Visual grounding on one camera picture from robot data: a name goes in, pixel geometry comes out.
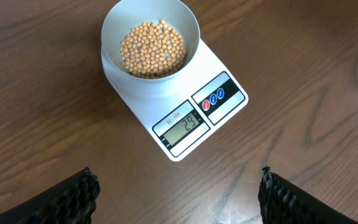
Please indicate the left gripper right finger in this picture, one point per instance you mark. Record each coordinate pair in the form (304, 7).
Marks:
(282, 202)

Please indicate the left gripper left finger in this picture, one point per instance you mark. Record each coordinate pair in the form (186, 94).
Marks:
(72, 201)

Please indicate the white digital kitchen scale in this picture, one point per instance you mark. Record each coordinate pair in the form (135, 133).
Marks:
(184, 110)

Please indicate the soybeans in bowl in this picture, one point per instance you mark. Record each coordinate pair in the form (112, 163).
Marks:
(153, 50)

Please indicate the grey round bowl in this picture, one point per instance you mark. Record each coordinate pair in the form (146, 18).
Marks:
(126, 14)

